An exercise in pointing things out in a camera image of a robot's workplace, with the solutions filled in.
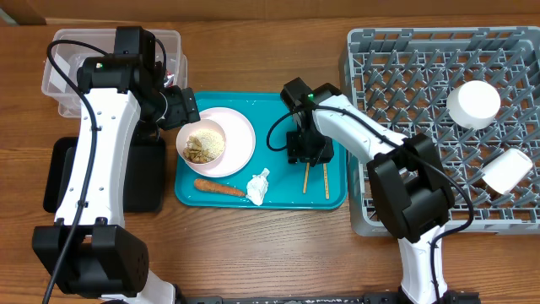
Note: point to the pink plate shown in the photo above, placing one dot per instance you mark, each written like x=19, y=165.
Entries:
x=239, y=140

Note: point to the white tissue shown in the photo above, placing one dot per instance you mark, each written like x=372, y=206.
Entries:
x=257, y=187

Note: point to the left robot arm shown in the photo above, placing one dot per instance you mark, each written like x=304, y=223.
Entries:
x=88, y=251

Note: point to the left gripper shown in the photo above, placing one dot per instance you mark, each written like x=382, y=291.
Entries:
x=184, y=108

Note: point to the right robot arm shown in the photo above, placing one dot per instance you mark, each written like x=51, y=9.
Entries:
x=410, y=191

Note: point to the white bowl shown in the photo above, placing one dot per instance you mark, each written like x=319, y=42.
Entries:
x=474, y=104

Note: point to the white cup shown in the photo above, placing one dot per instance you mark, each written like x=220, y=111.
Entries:
x=506, y=171

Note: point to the pink bowl with food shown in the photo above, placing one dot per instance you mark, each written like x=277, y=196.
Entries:
x=201, y=143

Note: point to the grey dishwasher rack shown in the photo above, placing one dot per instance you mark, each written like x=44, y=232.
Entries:
x=401, y=79

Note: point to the red snack wrapper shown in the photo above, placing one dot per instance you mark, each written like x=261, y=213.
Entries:
x=169, y=79

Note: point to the teal serving tray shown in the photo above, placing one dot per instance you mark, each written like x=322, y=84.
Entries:
x=285, y=179

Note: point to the orange carrot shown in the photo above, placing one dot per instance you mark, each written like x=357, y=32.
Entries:
x=214, y=187

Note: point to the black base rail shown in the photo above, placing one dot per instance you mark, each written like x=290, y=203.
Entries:
x=450, y=297

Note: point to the black tray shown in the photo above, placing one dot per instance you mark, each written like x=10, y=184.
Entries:
x=144, y=182

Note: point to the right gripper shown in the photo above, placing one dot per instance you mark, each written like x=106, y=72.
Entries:
x=326, y=152

